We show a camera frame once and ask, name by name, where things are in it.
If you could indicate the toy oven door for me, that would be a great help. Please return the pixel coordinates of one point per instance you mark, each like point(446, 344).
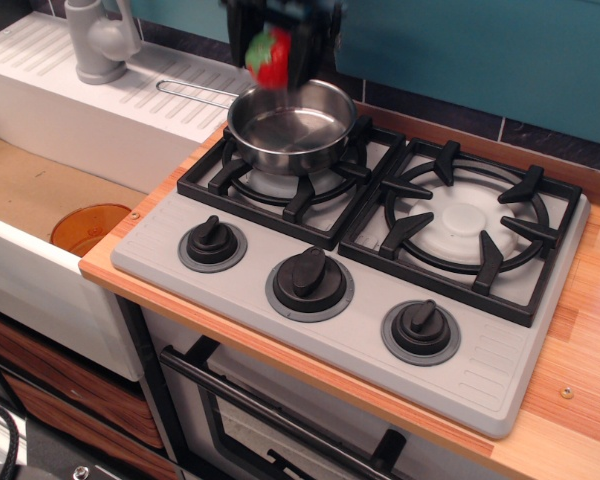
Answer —
point(268, 425)

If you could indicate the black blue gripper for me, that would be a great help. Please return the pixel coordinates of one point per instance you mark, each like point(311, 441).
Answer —
point(314, 37)

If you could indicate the black stove knob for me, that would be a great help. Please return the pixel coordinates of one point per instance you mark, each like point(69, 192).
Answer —
point(212, 246)
point(309, 287)
point(421, 333)

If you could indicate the grey toy stove top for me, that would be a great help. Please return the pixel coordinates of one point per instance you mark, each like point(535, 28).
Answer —
point(482, 386)

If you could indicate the black right stove knob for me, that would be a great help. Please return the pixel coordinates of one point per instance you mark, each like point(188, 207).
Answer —
point(421, 333)

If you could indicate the black left burner grate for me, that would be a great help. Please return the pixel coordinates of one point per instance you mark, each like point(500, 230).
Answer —
point(316, 208)

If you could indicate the red plastic toy strawberry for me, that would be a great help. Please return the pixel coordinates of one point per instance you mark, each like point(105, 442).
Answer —
point(267, 58)

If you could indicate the white toy sink unit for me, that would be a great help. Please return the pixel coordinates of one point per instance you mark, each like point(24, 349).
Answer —
point(65, 145)

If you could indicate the black middle stove knob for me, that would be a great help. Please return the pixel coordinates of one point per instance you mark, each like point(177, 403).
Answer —
point(309, 287)

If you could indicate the small steel saucepan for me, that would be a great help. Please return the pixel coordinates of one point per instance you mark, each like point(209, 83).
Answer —
point(281, 132)

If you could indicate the black right burner grate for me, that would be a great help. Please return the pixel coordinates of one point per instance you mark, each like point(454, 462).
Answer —
point(471, 229)

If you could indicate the grey toy faucet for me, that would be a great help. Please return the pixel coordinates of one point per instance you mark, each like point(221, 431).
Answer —
point(101, 45)

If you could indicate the wood grain drawer front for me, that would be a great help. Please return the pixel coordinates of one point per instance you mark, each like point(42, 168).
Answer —
point(98, 409)

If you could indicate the black left stove knob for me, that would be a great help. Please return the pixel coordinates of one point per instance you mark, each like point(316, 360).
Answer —
point(212, 246)

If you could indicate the black burner grate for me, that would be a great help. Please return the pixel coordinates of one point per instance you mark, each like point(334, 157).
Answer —
point(316, 208)
point(471, 229)

